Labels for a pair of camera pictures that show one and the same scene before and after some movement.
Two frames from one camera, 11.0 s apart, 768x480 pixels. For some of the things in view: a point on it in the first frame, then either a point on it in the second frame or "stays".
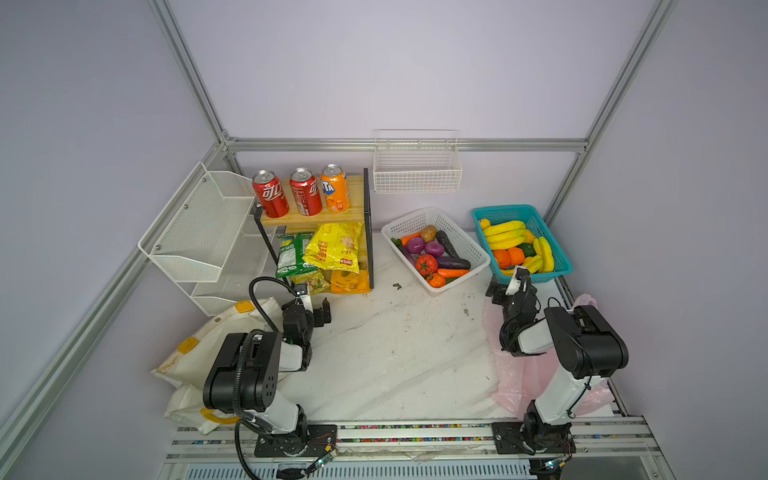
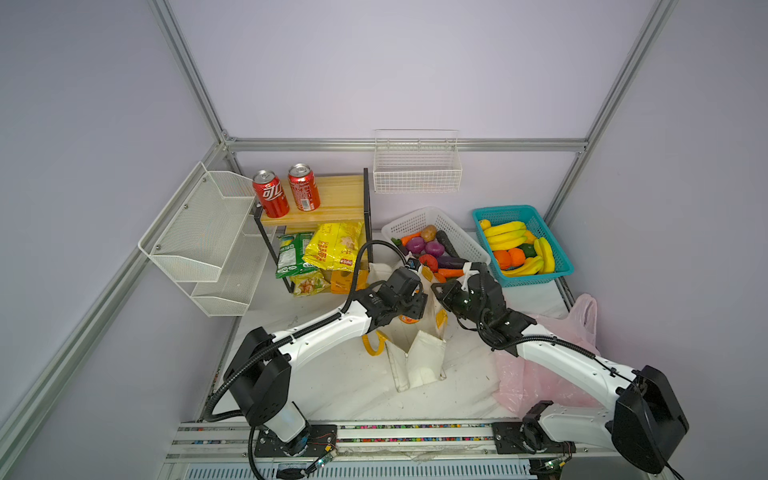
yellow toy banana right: (543, 249) stays
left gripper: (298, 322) -> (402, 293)
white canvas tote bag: (189, 368) -> (416, 346)
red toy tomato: (426, 264) stays
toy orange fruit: (517, 256) stays
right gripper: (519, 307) -> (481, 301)
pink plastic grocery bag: (518, 381) stays
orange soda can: (335, 188) -> (408, 320)
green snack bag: (291, 250) stays
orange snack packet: (349, 282) stays
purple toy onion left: (415, 245) stays
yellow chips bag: (335, 246) stays
